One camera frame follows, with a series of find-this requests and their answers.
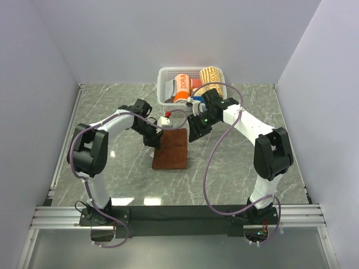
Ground grey rolled towel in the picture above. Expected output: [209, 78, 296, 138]
[164, 79, 177, 103]

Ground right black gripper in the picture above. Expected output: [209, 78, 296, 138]
[187, 112, 220, 143]

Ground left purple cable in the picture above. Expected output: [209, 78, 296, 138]
[71, 109, 188, 248]

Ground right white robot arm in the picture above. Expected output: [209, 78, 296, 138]
[187, 89, 294, 224]

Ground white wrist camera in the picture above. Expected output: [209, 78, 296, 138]
[186, 97, 207, 116]
[157, 112, 173, 129]

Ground yellow striped Doraemon towel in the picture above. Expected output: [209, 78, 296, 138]
[196, 66, 227, 99]

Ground white plastic basket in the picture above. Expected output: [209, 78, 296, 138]
[157, 66, 227, 111]

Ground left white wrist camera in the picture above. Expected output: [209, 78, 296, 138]
[157, 112, 173, 129]

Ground brown towel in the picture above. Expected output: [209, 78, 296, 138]
[152, 128, 188, 170]

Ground orange white rolled towel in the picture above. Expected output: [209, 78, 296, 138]
[173, 74, 192, 103]

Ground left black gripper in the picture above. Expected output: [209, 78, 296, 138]
[133, 120, 164, 149]

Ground blue rolled towel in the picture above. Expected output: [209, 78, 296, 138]
[192, 96, 204, 103]

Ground black base beam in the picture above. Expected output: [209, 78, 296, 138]
[79, 205, 278, 239]

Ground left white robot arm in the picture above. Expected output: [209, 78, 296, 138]
[67, 99, 163, 225]

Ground aluminium rail frame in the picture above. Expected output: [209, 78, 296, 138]
[16, 82, 337, 269]

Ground red rolled towel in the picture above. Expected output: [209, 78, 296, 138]
[191, 78, 202, 89]

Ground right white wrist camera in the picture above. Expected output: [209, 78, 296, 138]
[186, 97, 207, 116]

